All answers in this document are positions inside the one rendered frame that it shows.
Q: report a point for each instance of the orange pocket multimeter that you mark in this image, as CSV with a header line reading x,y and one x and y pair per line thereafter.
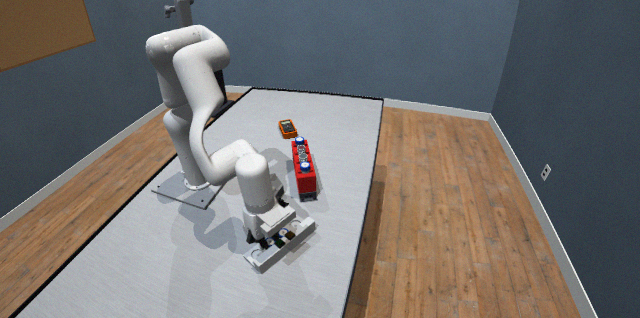
x,y
288,129

